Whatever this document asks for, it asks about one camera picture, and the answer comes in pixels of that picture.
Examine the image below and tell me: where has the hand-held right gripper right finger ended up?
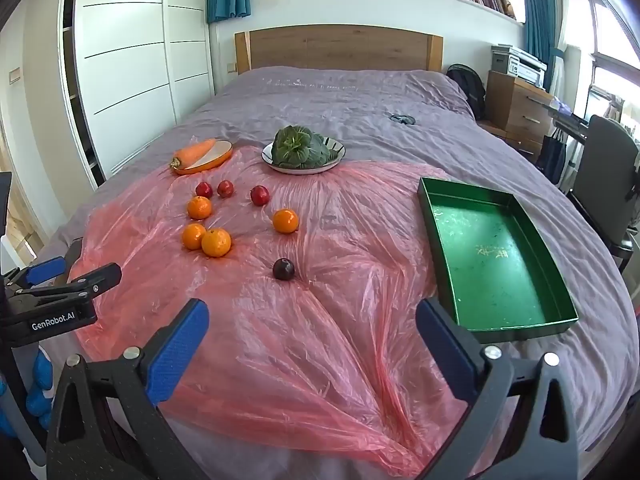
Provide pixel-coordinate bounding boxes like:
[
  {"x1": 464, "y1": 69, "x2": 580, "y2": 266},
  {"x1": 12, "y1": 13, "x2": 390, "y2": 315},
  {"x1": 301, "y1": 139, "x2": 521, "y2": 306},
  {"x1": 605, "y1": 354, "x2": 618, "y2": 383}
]
[{"x1": 415, "y1": 297, "x2": 581, "y2": 480}]

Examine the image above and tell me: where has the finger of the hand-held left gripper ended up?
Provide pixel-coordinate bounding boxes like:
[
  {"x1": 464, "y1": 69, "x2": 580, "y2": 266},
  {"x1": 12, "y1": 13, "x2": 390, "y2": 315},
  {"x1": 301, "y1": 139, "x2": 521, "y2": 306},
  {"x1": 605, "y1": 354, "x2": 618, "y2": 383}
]
[
  {"x1": 0, "y1": 256, "x2": 68, "y2": 291},
  {"x1": 10, "y1": 262, "x2": 122, "y2": 311}
]

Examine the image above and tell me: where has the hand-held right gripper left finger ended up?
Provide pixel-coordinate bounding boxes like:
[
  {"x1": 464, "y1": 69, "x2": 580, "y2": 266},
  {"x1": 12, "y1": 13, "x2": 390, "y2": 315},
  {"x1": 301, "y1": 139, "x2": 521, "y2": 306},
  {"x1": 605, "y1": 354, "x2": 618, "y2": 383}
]
[{"x1": 46, "y1": 298, "x2": 210, "y2": 480}]

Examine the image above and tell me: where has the green tray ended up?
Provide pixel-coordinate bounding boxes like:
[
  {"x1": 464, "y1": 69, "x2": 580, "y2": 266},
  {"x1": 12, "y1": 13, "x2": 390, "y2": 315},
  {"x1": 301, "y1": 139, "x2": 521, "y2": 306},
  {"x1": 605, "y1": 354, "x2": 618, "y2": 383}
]
[{"x1": 417, "y1": 176, "x2": 579, "y2": 345}]

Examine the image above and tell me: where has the orange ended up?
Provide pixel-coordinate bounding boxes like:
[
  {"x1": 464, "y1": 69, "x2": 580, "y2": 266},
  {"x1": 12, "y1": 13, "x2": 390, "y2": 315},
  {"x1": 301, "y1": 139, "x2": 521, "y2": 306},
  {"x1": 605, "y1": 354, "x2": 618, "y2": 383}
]
[
  {"x1": 187, "y1": 196, "x2": 213, "y2": 220},
  {"x1": 181, "y1": 223, "x2": 207, "y2": 251},
  {"x1": 272, "y1": 208, "x2": 300, "y2": 235},
  {"x1": 201, "y1": 228, "x2": 232, "y2": 258}
]

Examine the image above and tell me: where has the person's left hand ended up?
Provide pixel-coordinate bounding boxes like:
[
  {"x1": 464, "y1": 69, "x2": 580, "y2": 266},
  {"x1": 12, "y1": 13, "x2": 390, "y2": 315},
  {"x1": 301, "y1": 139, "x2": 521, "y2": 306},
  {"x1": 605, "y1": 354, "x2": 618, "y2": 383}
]
[{"x1": 24, "y1": 349, "x2": 55, "y2": 432}]

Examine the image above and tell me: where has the pink plastic sheet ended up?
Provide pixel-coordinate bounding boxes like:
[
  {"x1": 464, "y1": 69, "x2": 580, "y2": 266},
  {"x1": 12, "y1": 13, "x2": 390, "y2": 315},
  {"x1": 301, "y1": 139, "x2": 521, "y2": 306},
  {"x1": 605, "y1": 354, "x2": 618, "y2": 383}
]
[{"x1": 70, "y1": 142, "x2": 506, "y2": 478}]

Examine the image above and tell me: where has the carrot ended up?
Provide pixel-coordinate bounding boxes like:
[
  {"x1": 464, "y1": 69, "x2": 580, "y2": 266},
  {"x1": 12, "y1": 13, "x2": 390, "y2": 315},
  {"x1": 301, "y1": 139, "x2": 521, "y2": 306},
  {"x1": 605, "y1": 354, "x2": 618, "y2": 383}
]
[{"x1": 169, "y1": 139, "x2": 217, "y2": 170}]

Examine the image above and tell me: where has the orange oval plate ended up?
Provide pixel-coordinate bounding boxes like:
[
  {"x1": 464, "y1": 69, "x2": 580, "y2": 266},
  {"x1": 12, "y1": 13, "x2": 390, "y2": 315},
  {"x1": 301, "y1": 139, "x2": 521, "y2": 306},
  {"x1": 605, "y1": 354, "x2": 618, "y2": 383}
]
[{"x1": 172, "y1": 140, "x2": 234, "y2": 176}]

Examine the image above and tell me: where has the dark bag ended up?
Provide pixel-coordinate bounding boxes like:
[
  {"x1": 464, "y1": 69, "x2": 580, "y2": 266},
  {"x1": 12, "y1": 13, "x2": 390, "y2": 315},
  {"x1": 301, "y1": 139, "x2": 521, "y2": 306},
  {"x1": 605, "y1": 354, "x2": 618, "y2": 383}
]
[{"x1": 537, "y1": 127, "x2": 568, "y2": 183}]

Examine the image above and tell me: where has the white wardrobe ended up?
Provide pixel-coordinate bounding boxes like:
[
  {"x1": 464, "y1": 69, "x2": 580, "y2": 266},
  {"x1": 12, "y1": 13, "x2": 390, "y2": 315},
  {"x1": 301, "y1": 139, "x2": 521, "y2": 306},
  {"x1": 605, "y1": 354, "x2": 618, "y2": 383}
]
[{"x1": 60, "y1": 0, "x2": 216, "y2": 186}]

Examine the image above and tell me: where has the white round plate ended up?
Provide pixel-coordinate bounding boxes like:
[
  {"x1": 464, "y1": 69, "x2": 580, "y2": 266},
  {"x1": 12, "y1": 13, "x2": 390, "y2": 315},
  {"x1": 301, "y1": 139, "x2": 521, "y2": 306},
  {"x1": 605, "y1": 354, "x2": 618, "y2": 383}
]
[{"x1": 261, "y1": 137, "x2": 346, "y2": 176}]

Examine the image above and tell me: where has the green bok choy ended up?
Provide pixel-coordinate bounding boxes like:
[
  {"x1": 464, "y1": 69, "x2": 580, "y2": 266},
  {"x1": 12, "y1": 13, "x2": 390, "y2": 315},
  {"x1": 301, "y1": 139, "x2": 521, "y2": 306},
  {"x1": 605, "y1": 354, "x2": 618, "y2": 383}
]
[{"x1": 271, "y1": 126, "x2": 341, "y2": 168}]

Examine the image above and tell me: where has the grey office chair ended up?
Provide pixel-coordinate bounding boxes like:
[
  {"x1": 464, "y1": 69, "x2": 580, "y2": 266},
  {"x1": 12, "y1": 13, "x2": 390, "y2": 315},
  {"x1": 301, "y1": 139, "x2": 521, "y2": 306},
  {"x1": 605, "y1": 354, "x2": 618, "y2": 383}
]
[{"x1": 567, "y1": 114, "x2": 640, "y2": 273}]

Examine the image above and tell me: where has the wooden dresser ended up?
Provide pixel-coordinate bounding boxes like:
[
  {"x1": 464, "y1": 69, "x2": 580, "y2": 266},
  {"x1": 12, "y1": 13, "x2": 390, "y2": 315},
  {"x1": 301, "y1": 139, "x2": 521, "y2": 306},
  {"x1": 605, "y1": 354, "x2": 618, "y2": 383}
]
[{"x1": 485, "y1": 70, "x2": 556, "y2": 161}]

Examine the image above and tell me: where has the glass desk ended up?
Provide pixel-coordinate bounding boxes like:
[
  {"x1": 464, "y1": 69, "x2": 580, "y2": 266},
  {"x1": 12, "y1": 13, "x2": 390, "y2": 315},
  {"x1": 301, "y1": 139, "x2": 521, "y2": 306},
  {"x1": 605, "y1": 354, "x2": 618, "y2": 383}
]
[{"x1": 547, "y1": 100, "x2": 593, "y2": 141}]

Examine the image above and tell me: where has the black backpack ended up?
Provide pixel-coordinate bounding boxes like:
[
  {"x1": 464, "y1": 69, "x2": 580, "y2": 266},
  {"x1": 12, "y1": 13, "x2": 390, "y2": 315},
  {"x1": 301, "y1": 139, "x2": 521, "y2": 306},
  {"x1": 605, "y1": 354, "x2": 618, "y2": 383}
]
[{"x1": 446, "y1": 63, "x2": 488, "y2": 121}]

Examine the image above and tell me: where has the bed with grey cover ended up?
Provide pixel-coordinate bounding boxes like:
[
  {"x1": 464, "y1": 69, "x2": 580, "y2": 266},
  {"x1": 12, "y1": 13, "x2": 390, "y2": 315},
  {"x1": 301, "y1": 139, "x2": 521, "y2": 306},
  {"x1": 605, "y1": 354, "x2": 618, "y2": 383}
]
[{"x1": 37, "y1": 65, "x2": 640, "y2": 480}]

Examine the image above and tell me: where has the white printer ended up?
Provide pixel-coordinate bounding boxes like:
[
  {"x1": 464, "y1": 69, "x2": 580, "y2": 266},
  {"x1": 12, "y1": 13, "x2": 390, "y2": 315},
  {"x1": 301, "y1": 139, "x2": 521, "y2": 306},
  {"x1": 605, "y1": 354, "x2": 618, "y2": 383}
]
[{"x1": 491, "y1": 45, "x2": 548, "y2": 86}]

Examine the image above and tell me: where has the wooden headboard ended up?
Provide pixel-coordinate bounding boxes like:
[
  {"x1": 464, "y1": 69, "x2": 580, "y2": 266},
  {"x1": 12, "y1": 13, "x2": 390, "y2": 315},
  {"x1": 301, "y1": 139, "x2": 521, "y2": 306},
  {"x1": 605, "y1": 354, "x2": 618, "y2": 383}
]
[{"x1": 234, "y1": 24, "x2": 444, "y2": 76}]

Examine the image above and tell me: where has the window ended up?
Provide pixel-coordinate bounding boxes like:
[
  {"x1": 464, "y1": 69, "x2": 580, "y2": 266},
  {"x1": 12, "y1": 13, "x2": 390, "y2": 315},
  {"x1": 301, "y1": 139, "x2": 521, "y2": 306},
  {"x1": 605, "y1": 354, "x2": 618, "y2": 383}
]
[{"x1": 570, "y1": 0, "x2": 640, "y2": 126}]

